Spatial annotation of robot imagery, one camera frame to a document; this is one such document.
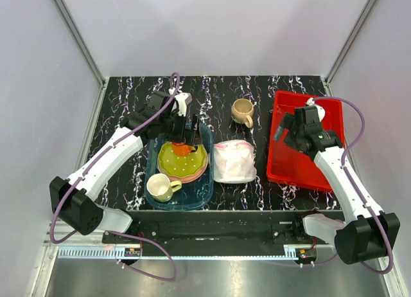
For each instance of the orange cup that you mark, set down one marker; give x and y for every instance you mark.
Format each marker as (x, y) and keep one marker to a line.
(181, 149)

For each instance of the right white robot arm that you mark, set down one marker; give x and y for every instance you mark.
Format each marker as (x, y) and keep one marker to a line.
(367, 232)

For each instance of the yellow-green dotted plate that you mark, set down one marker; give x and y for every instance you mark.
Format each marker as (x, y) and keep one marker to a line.
(166, 155)

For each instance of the pale yellow mug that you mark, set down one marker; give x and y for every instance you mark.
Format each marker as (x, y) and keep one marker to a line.
(161, 188)

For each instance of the pink plate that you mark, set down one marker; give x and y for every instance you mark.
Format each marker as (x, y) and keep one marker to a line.
(192, 178)

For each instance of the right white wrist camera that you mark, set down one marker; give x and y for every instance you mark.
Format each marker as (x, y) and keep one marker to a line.
(320, 110)

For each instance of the red plastic bin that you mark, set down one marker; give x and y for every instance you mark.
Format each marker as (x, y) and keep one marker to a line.
(288, 166)

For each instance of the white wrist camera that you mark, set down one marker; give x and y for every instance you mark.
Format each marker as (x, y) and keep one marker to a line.
(320, 110)
(182, 100)

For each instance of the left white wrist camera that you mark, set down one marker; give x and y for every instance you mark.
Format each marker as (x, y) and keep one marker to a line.
(182, 100)

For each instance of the beige ceramic mug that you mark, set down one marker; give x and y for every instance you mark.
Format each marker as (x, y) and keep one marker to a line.
(242, 112)

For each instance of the teal transparent tray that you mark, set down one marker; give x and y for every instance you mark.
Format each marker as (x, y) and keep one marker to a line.
(193, 195)

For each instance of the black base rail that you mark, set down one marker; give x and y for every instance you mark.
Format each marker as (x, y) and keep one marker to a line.
(211, 234)

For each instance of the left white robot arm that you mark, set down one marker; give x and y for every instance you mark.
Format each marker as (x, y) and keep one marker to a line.
(73, 198)

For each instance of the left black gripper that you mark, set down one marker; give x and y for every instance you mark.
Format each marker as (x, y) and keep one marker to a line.
(194, 132)

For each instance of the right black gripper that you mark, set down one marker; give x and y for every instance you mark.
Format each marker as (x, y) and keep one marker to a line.
(289, 123)

